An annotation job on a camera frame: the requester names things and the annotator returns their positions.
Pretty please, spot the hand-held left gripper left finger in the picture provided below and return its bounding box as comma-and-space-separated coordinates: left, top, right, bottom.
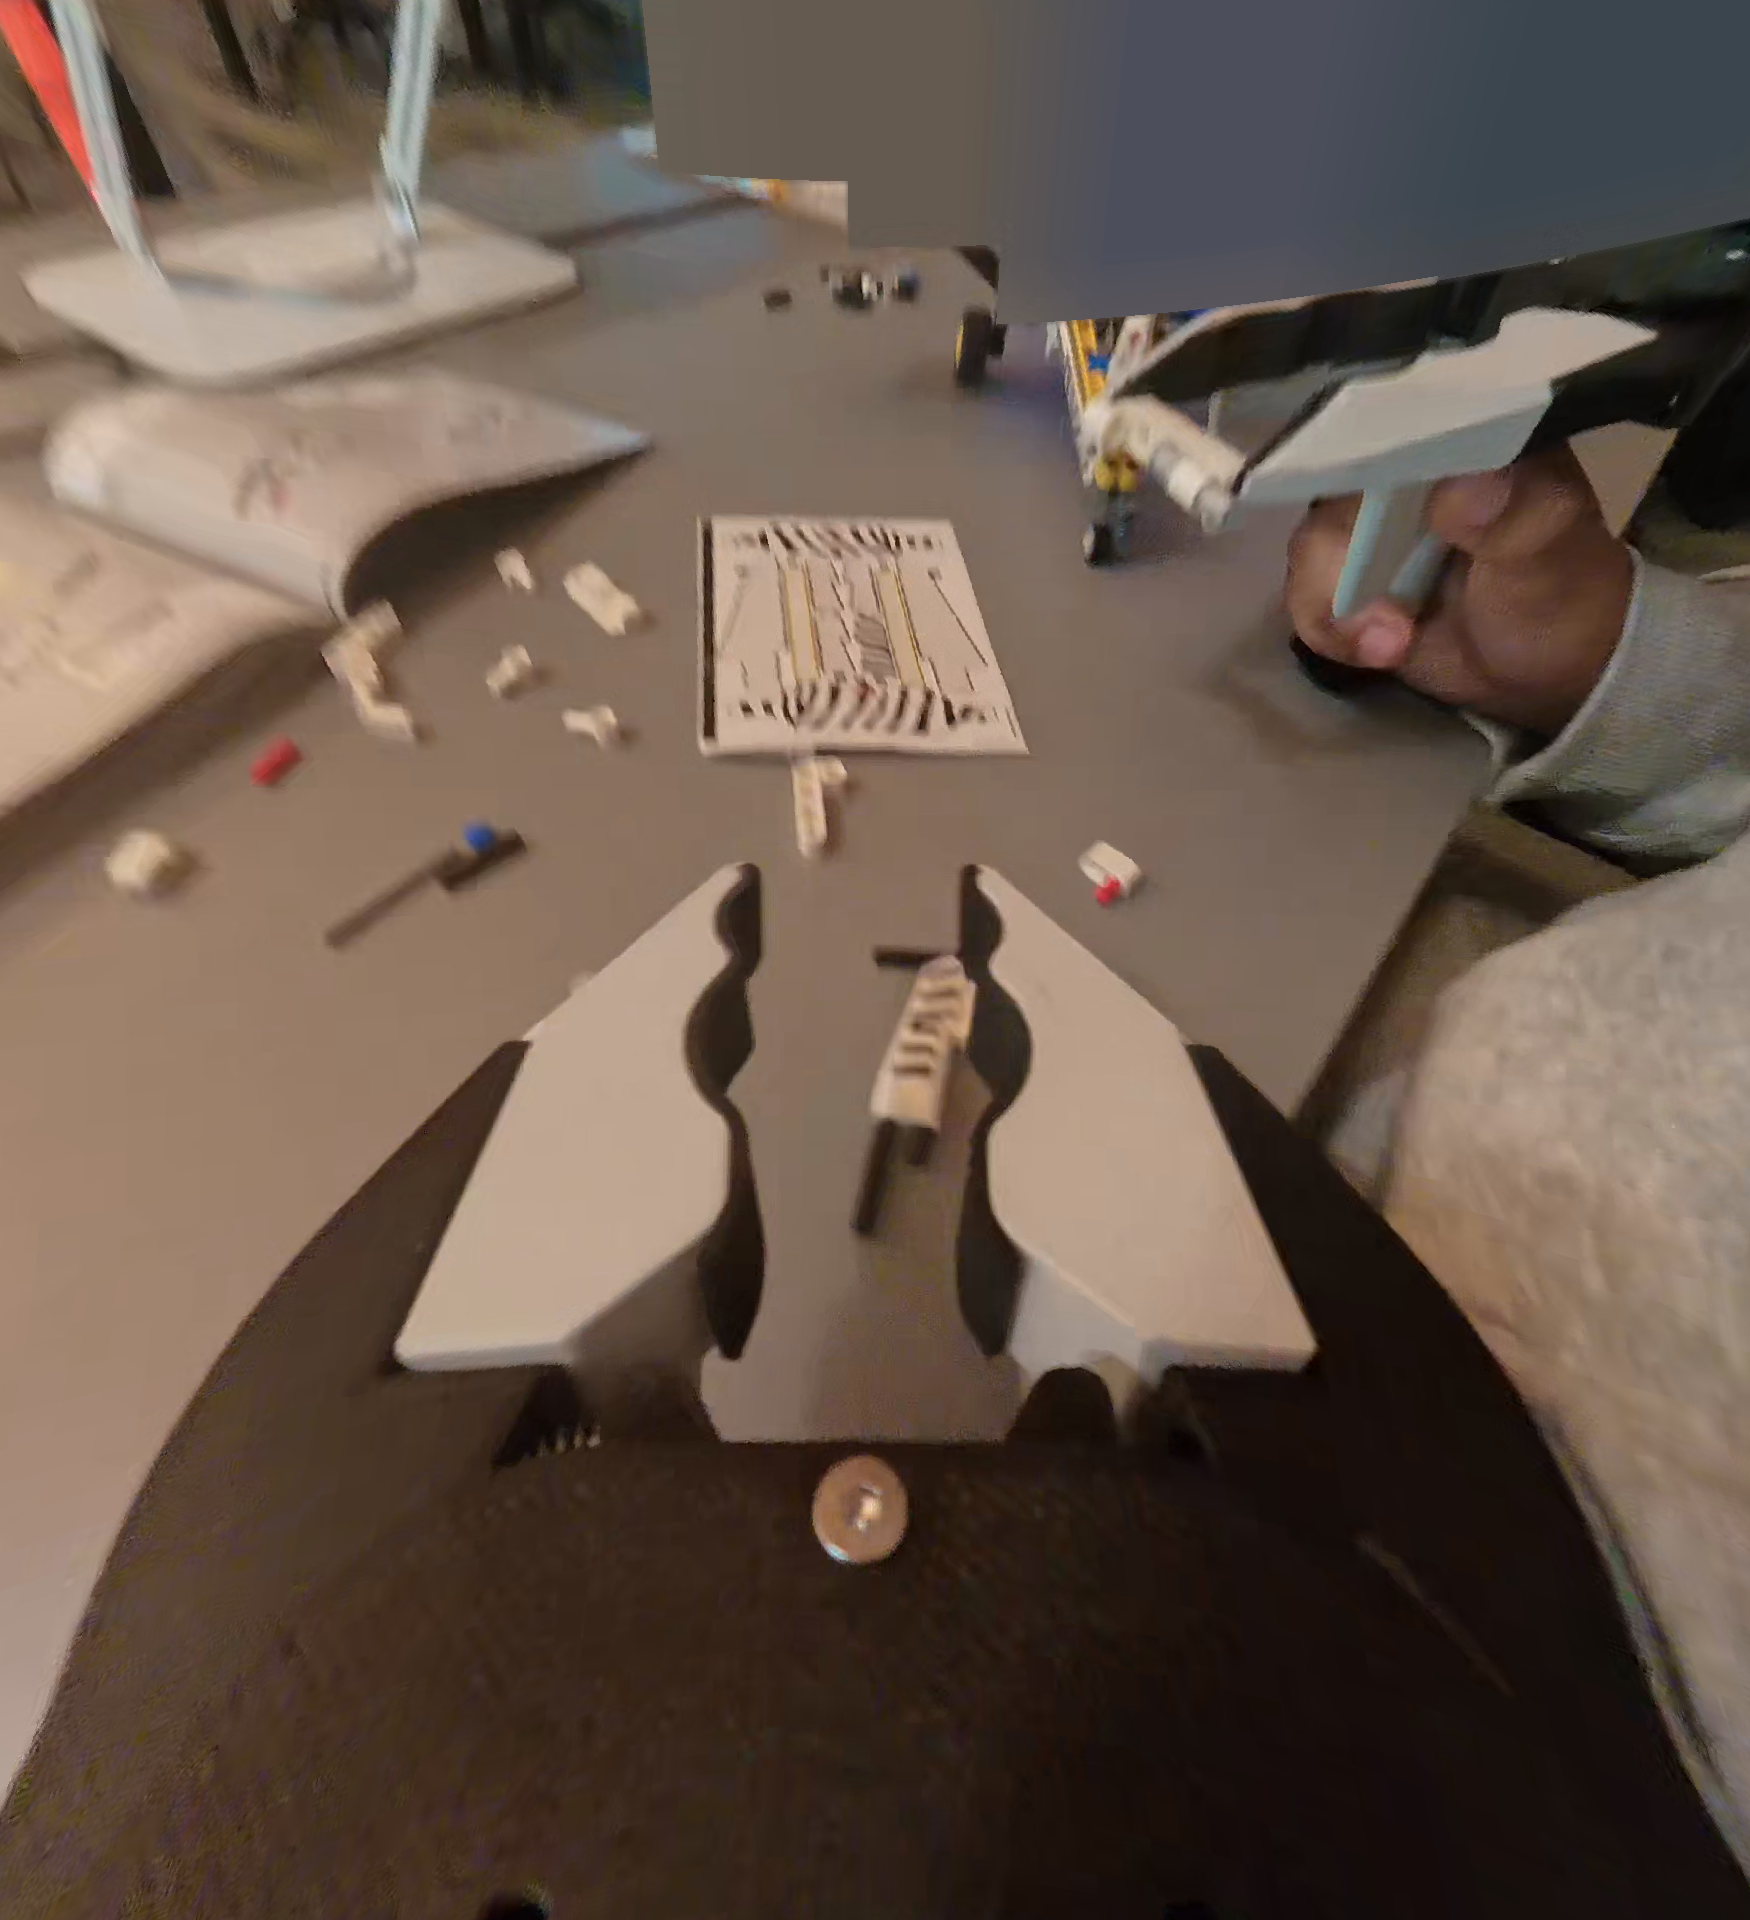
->
394, 862, 769, 1376

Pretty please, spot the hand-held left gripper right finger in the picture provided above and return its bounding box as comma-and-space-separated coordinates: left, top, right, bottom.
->
956, 862, 1317, 1397

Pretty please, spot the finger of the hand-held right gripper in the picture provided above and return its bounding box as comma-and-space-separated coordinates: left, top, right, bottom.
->
1233, 308, 1664, 512
1108, 285, 1448, 416

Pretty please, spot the white lego connector with holes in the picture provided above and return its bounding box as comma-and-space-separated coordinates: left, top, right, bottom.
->
1083, 392, 1197, 504

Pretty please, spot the black lego rod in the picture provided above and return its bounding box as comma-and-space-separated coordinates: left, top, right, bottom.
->
853, 1117, 931, 1237

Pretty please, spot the striped lego piece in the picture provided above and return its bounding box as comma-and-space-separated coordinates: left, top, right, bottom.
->
868, 954, 979, 1127

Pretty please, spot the yellow black lego model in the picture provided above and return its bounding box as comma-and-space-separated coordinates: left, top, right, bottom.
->
949, 248, 1245, 569

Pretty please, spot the black and blue lego pin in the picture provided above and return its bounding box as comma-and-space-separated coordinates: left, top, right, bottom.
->
432, 821, 527, 894

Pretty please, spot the white lego L-beam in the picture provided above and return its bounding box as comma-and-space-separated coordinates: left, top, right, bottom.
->
790, 752, 853, 862

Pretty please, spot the white angled lego beam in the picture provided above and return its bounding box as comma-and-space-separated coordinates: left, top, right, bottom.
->
320, 600, 405, 707

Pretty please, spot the white lego connector block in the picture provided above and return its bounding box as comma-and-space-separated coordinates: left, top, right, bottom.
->
560, 562, 647, 640

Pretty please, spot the lego instruction booklet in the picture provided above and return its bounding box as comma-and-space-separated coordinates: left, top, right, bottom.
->
0, 366, 654, 903

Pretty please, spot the person's right hand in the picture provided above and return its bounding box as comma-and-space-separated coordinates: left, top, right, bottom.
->
1283, 443, 1638, 735

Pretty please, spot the zebra sticker sheet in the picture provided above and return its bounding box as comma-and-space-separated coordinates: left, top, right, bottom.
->
697, 514, 1032, 759

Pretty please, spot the person's grey sweatshirt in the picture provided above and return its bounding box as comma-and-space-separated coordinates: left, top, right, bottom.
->
1377, 741, 1750, 1920

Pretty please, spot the white monitor base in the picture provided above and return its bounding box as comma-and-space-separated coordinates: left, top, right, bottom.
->
22, 0, 579, 390

